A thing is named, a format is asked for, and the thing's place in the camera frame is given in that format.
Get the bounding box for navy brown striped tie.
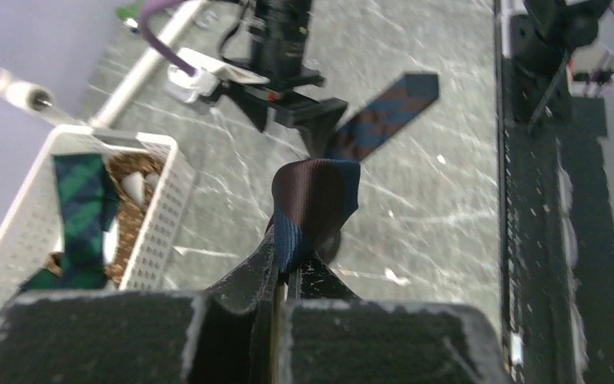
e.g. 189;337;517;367
270;72;440;274

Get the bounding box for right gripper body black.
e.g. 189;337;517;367
217;0;325;95

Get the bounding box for white pvc pipe frame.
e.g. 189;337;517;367
0;1;209;128

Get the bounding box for white plastic basket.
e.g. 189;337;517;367
0;125;194;309

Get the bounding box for green valve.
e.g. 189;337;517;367
115;0;145;34

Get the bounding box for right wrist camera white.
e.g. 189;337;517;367
164;48;269;103

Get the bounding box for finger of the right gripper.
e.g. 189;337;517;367
273;97;349;158
229;84;269;133

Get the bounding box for green striped tie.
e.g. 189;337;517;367
19;154;119;292

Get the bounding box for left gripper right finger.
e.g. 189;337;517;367
277;257;511;383

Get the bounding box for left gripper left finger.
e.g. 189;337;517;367
0;234;277;383

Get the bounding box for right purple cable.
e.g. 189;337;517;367
138;0;197;78

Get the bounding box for brown patterned tie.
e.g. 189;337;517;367
44;150;166;287

